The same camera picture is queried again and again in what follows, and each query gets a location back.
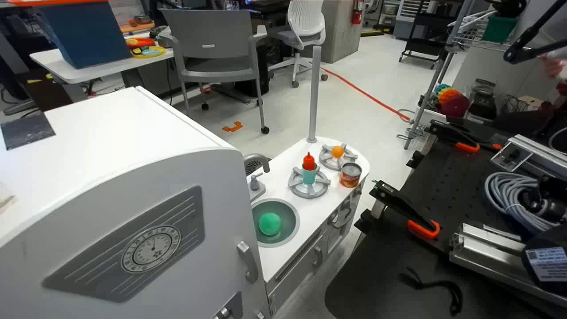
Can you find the white office chair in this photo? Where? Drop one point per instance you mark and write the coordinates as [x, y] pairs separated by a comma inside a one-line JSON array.
[[305, 25]]

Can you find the orange handled clamp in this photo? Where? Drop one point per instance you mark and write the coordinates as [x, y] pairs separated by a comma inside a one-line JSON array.
[[415, 222], [461, 138]]

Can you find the orange toy ball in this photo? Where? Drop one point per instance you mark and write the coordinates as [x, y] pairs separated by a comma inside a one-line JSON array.
[[337, 151]]

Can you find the teal small sink basin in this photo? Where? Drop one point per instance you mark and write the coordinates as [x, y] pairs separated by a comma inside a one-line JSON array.
[[289, 222]]

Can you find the blue bin with orange lid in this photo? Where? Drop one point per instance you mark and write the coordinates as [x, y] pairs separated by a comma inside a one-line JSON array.
[[83, 30]]

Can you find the orange handled clamp far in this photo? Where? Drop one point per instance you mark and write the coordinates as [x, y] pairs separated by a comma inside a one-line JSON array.
[[461, 138]]

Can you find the colourful toys on table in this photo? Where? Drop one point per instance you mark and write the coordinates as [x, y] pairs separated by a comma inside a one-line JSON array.
[[144, 46]]

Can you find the grey burner grate near sink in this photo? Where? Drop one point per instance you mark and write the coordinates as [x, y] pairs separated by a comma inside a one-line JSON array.
[[317, 188]]

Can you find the orange floor tape marker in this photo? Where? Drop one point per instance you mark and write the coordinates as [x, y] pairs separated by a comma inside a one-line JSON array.
[[232, 128]]

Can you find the grey vertical pole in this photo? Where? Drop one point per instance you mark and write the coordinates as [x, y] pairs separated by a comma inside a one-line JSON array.
[[314, 94]]

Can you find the orange handled clamp near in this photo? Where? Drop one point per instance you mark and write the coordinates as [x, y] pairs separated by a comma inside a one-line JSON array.
[[415, 222]]

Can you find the green toy ball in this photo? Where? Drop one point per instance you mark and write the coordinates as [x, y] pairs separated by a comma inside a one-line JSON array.
[[269, 224]]

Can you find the grey toy faucet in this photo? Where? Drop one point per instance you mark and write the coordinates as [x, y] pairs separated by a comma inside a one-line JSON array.
[[255, 165]]

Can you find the grey burner grate far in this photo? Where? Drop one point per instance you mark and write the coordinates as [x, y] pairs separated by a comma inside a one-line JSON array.
[[326, 160]]

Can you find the aluminium extrusion rail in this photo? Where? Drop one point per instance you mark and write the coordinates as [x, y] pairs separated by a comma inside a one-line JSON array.
[[498, 255]]

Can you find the white toy kitchen set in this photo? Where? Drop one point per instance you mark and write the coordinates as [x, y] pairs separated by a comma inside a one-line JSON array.
[[124, 208]]

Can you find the grey office chair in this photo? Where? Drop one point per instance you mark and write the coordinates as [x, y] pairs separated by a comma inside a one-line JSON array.
[[214, 46]]

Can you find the black perforated robot table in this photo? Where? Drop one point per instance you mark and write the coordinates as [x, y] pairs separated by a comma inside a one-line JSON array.
[[395, 273]]

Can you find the orange tin can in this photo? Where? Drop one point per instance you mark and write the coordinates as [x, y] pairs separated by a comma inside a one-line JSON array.
[[349, 174]]

